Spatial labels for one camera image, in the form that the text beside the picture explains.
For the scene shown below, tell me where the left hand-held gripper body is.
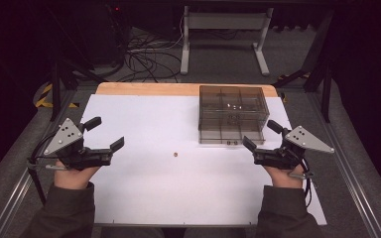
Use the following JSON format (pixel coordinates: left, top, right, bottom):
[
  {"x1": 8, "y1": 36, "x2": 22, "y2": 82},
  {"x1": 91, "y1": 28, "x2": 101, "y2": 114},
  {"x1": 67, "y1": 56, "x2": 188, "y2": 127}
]
[{"x1": 43, "y1": 117, "x2": 114, "y2": 172}]

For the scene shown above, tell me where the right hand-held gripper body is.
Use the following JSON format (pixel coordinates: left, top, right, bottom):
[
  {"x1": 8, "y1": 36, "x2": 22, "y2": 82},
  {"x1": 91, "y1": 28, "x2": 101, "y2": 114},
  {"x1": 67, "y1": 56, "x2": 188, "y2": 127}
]
[{"x1": 252, "y1": 125, "x2": 335, "y2": 171}]

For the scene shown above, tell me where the dark transparent drawer box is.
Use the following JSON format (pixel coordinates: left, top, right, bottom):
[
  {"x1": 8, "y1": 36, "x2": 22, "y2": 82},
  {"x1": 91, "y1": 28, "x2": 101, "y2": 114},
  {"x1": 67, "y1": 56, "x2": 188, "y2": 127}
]
[{"x1": 197, "y1": 84, "x2": 271, "y2": 146}]

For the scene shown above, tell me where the person's right hand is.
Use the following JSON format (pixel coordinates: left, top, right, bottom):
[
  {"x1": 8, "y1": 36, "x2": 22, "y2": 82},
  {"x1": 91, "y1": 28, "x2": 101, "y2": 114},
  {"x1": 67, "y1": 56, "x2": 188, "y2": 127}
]
[{"x1": 263, "y1": 164, "x2": 308, "y2": 189}]

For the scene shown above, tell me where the person's left hand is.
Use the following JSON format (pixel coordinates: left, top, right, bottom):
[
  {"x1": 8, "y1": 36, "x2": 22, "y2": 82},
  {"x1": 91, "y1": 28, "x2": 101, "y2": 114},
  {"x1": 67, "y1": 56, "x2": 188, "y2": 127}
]
[{"x1": 53, "y1": 160, "x2": 102, "y2": 191}]

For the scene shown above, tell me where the yellow black hazard tape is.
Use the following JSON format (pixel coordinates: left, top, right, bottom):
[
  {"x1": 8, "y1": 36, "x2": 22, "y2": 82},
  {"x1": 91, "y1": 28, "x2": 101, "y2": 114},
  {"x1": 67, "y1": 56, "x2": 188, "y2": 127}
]
[{"x1": 34, "y1": 82, "x2": 80, "y2": 109}]

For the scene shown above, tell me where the black metal stand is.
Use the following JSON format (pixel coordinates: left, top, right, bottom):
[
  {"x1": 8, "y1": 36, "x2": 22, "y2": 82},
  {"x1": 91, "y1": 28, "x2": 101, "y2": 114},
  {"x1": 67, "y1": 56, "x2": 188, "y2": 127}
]
[
  {"x1": 48, "y1": 49, "x2": 108, "y2": 123},
  {"x1": 272, "y1": 9, "x2": 336, "y2": 124}
]

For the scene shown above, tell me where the white sheet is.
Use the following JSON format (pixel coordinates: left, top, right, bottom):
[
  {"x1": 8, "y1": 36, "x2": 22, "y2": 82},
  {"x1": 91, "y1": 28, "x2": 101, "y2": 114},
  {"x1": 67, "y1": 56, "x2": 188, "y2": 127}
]
[{"x1": 80, "y1": 93, "x2": 327, "y2": 226}]

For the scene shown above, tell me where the white metal stand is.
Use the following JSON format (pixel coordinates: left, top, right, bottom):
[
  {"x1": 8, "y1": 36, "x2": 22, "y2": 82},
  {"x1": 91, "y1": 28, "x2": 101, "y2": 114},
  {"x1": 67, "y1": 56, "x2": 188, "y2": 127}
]
[{"x1": 180, "y1": 5, "x2": 275, "y2": 77}]

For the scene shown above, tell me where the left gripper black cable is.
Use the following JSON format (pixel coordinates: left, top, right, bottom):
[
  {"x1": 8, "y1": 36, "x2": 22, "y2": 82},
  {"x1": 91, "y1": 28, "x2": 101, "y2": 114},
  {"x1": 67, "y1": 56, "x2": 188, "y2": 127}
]
[{"x1": 27, "y1": 131, "x2": 60, "y2": 206}]

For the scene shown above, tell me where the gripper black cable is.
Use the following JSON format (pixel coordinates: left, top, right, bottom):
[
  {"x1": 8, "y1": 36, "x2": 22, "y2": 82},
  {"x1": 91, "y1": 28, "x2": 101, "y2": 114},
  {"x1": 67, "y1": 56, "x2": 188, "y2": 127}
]
[
  {"x1": 300, "y1": 158, "x2": 315, "y2": 209},
  {"x1": 27, "y1": 131, "x2": 60, "y2": 206}
]

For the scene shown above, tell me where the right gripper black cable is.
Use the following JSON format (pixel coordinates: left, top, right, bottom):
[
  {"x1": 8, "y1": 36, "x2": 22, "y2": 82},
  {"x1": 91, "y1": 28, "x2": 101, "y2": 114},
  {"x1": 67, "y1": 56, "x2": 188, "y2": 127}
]
[{"x1": 300, "y1": 158, "x2": 315, "y2": 209}]

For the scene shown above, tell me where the aluminium rail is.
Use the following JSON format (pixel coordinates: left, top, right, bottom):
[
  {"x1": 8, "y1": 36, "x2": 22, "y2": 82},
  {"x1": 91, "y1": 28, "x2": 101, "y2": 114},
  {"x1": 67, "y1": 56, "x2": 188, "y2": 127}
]
[
  {"x1": 306, "y1": 93, "x2": 381, "y2": 238},
  {"x1": 0, "y1": 89, "x2": 77, "y2": 238}
]

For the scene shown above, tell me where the bundle of black cables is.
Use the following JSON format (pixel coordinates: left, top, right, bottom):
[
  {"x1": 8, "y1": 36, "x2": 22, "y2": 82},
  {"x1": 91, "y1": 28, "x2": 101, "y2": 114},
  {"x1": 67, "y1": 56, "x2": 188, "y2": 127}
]
[{"x1": 115, "y1": 28, "x2": 184, "y2": 84}]

